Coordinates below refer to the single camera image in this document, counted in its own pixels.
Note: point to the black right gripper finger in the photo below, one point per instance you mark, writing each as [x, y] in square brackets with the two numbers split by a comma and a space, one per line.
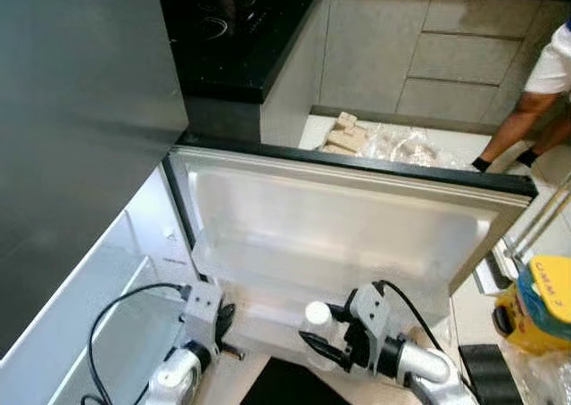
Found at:
[326, 349]
[343, 314]

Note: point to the small clear bottle white cap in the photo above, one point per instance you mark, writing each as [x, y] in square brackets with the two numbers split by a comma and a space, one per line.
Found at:
[318, 314]

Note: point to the steel fridge door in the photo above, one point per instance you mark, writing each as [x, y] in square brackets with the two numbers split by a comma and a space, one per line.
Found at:
[339, 218]

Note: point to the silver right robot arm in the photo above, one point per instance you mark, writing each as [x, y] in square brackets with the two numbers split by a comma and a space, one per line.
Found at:
[424, 365]

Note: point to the black floor mat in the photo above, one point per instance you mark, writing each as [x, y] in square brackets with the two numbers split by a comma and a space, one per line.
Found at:
[285, 387]

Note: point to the black ribbed pad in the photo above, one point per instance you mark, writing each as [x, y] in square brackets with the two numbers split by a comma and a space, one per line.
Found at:
[491, 378]

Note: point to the moulded pulp packaging tray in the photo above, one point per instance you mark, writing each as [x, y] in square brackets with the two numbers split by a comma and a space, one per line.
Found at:
[346, 136]

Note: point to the clear plastic wrap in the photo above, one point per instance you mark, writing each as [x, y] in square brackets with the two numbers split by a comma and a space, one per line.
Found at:
[410, 146]

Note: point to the yellow blue device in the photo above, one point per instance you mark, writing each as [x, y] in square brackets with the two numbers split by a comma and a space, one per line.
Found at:
[544, 302]

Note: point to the silver metal rack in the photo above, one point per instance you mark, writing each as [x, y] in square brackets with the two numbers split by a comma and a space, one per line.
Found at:
[526, 235]

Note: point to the grey kitchen cabinet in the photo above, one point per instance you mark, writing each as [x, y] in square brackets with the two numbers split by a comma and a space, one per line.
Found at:
[375, 57]

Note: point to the steel freezer door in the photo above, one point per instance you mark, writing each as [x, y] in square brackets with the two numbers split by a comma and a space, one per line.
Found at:
[80, 111]

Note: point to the black kitchen countertop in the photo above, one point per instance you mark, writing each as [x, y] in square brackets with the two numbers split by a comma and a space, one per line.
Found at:
[232, 39]

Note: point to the person in white shorts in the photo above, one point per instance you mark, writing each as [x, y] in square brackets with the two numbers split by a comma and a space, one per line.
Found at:
[549, 66]

